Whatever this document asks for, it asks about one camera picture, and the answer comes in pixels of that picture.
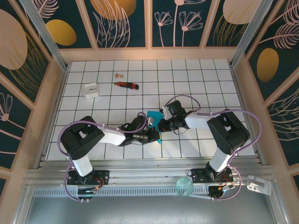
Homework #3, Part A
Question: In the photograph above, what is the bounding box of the blue cloth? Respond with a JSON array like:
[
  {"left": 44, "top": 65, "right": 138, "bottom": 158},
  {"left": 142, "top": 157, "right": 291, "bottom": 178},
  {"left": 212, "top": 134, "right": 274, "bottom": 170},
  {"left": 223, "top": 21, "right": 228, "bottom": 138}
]
[{"left": 146, "top": 110, "right": 164, "bottom": 144}]

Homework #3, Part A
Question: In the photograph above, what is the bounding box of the small white square clock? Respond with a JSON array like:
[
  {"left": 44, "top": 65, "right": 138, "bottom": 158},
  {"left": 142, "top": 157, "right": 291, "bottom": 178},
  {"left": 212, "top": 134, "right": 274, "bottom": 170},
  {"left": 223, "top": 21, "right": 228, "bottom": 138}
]
[{"left": 83, "top": 83, "right": 100, "bottom": 100}]

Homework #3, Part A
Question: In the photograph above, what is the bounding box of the red black utility knife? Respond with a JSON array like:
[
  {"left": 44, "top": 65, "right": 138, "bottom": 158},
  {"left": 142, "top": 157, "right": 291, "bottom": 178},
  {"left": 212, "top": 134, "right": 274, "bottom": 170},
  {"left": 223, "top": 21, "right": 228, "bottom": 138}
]
[{"left": 114, "top": 81, "right": 140, "bottom": 91}]

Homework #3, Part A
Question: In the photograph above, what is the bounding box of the clear green plastic cup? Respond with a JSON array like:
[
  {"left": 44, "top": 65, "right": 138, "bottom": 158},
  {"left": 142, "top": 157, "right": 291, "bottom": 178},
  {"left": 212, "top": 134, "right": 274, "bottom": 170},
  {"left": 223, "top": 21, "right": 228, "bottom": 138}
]
[{"left": 175, "top": 177, "right": 194, "bottom": 197}]

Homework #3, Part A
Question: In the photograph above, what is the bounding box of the black controller board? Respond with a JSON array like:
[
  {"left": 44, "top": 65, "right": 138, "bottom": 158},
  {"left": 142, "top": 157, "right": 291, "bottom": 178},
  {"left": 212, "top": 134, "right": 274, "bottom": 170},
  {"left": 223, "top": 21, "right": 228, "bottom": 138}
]
[
  {"left": 77, "top": 186, "right": 97, "bottom": 199},
  {"left": 208, "top": 184, "right": 232, "bottom": 200}
]

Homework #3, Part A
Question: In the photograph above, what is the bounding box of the purple cable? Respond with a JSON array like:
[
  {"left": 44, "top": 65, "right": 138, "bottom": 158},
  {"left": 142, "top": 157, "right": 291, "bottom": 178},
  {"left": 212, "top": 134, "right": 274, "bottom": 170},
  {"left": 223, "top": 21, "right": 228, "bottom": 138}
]
[
  {"left": 57, "top": 112, "right": 148, "bottom": 203},
  {"left": 163, "top": 95, "right": 262, "bottom": 202}
]

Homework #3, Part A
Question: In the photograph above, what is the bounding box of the aluminium table edge rail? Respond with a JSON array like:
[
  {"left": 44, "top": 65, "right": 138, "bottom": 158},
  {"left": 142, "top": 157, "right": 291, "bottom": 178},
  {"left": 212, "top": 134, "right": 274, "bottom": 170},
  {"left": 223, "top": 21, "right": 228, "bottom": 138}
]
[{"left": 38, "top": 158, "right": 262, "bottom": 168}]

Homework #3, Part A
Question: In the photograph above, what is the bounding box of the wide aluminium base rail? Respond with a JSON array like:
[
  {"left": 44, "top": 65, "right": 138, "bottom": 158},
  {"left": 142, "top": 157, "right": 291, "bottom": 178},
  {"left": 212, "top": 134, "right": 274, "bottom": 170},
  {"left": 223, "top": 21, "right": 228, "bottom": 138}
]
[{"left": 23, "top": 166, "right": 276, "bottom": 189}]

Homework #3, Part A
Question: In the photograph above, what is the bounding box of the perforated metal cable tray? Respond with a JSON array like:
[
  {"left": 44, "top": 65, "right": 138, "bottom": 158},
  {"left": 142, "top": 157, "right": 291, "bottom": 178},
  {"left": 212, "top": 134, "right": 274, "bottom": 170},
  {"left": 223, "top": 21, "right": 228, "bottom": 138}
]
[{"left": 31, "top": 188, "right": 211, "bottom": 198}]

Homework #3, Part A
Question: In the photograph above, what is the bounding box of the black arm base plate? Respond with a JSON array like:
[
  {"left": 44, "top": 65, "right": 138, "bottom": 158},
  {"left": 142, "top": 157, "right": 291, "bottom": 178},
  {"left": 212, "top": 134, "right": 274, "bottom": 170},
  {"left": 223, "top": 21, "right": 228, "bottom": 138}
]
[
  {"left": 67, "top": 169, "right": 110, "bottom": 186},
  {"left": 191, "top": 168, "right": 233, "bottom": 184}
]

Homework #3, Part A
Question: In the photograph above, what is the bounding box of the aluminium side rail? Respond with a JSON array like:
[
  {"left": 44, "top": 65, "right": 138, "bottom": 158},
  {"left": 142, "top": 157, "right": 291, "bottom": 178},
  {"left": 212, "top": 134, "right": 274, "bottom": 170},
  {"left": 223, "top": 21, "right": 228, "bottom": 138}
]
[
  {"left": 230, "top": 66, "right": 266, "bottom": 165},
  {"left": 35, "top": 65, "right": 70, "bottom": 169}
]

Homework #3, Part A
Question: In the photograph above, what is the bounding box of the aluminium corner post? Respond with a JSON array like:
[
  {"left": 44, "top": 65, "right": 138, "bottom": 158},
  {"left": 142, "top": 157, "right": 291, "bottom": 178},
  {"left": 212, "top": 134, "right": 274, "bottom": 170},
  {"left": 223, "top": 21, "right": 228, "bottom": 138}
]
[
  {"left": 230, "top": 0, "right": 273, "bottom": 68},
  {"left": 18, "top": 0, "right": 70, "bottom": 70}
]

